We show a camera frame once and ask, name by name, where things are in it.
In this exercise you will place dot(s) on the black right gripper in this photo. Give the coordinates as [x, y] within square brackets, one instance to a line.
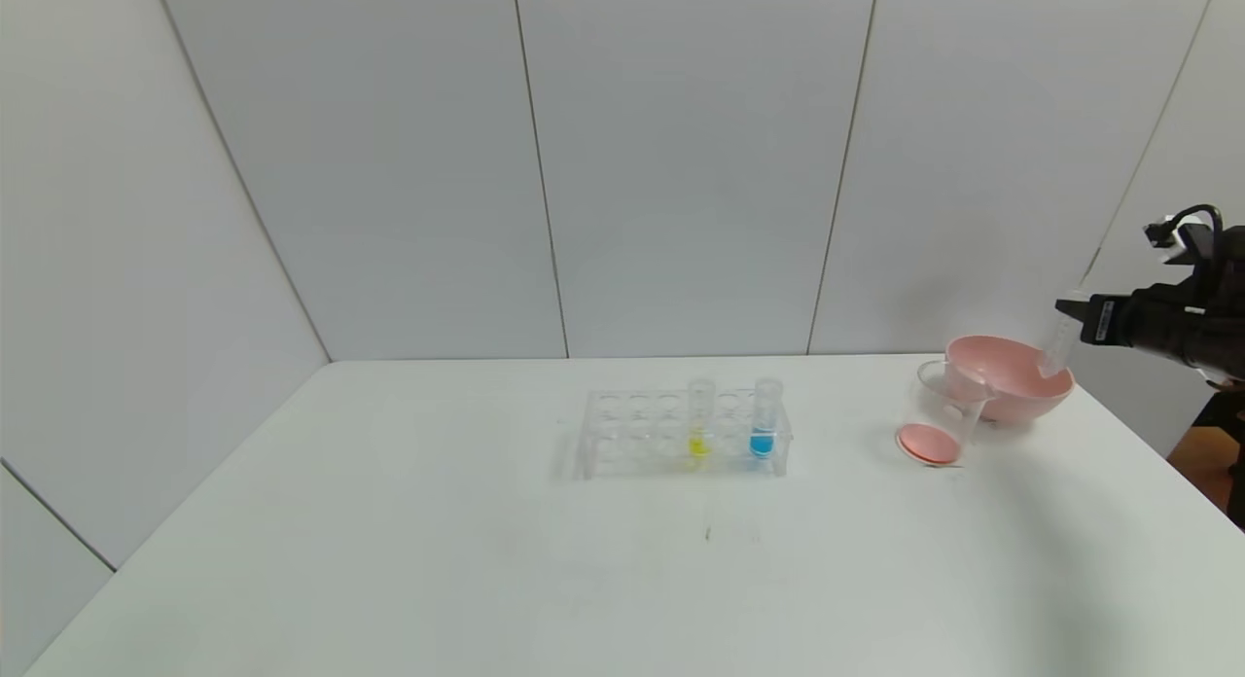
[1102, 321]

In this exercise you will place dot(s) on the red pigment test tube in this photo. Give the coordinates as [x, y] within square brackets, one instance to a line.
[1053, 361]

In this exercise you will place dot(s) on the blue pigment test tube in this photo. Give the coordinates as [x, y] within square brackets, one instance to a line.
[764, 445]

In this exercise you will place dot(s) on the yellow pigment test tube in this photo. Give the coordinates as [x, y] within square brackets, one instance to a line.
[700, 447]

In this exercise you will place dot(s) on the clear plastic test tube rack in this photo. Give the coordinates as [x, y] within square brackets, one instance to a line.
[632, 434]

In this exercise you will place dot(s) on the pink plastic bowl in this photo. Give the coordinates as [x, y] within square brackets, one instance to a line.
[1016, 390]

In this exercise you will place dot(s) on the clear plastic measuring beaker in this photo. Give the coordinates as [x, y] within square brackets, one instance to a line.
[929, 444]

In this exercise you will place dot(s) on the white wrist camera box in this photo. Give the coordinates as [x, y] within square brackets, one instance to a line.
[1191, 241]

